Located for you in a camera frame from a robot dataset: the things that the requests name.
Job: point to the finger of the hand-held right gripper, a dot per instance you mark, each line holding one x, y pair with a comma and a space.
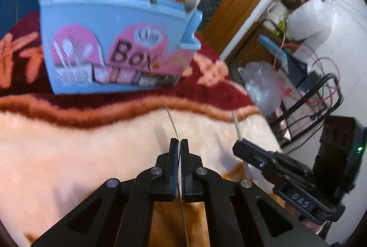
249, 153

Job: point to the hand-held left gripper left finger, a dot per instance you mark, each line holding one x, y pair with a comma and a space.
173, 175

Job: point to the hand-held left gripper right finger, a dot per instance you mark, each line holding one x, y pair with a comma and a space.
186, 178

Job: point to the white chopstick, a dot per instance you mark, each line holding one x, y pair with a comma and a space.
238, 126

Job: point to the blue utensil holder box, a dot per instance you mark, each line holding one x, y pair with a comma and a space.
114, 20

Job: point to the black box device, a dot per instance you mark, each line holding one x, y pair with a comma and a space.
338, 149

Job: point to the clear plastic bag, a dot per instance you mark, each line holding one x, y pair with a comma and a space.
263, 83

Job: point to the black metal rack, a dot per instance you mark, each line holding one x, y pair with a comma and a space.
312, 92

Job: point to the printed fleece blanket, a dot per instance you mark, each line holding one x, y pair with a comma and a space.
71, 143

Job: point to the blue pad on rack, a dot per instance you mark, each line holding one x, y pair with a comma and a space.
272, 47

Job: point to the white plastic bag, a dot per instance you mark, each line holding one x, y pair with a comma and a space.
311, 19

